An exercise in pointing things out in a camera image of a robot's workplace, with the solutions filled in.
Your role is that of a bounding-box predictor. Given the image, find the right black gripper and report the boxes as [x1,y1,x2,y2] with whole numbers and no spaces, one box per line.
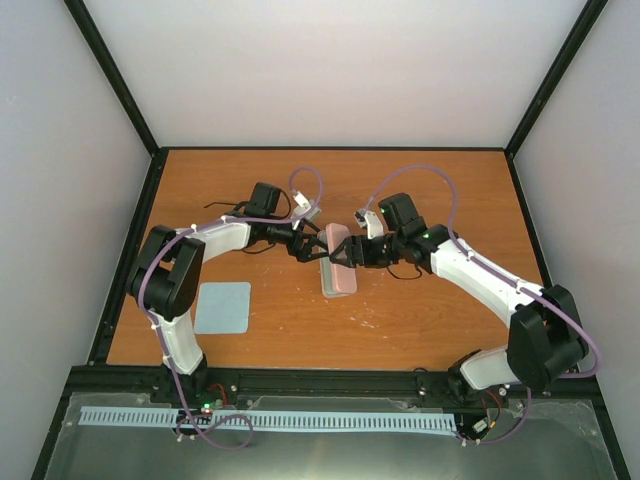
[330,232,403,269]

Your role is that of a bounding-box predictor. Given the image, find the pink glasses case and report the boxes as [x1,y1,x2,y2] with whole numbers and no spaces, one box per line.
[319,223,357,298]

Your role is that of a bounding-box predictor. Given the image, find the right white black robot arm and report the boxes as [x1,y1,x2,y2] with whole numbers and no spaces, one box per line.
[321,193,589,402]

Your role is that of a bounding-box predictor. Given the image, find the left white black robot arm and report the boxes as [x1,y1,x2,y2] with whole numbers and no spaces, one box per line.
[126,182,326,403]

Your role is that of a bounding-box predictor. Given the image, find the light blue cleaning cloth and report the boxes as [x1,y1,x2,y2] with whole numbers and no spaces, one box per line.
[194,282,251,335]

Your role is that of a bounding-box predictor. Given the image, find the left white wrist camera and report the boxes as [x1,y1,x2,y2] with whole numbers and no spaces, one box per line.
[291,190,321,221]

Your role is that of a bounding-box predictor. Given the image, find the black thin-frame sunglasses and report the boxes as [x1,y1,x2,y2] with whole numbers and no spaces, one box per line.
[202,198,274,254]

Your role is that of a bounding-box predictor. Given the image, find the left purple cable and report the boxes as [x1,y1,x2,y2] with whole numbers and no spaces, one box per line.
[139,166,256,450]

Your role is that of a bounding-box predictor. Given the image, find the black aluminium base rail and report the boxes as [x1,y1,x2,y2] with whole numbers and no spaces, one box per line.
[67,365,599,412]

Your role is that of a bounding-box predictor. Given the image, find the light blue slotted cable duct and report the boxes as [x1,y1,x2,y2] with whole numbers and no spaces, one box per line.
[77,406,457,436]

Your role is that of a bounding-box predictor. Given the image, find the left black frame post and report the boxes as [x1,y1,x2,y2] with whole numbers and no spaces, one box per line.
[63,0,160,158]

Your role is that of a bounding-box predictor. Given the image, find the black frame post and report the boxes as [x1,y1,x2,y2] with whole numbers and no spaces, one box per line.
[63,0,160,158]
[504,0,608,162]

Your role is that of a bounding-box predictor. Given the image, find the right black frame post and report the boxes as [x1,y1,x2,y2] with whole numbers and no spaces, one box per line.
[504,0,608,162]

